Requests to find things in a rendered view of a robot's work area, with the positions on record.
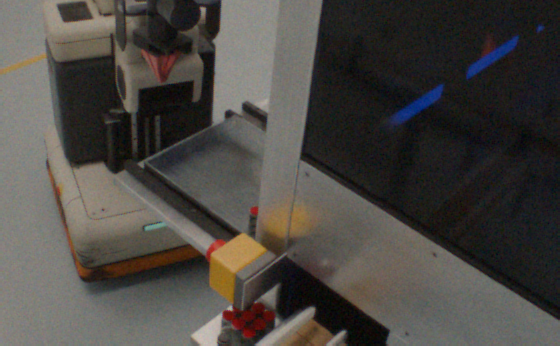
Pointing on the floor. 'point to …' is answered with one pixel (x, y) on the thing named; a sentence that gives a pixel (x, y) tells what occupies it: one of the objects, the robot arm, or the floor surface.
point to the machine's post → (289, 115)
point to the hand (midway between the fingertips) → (162, 78)
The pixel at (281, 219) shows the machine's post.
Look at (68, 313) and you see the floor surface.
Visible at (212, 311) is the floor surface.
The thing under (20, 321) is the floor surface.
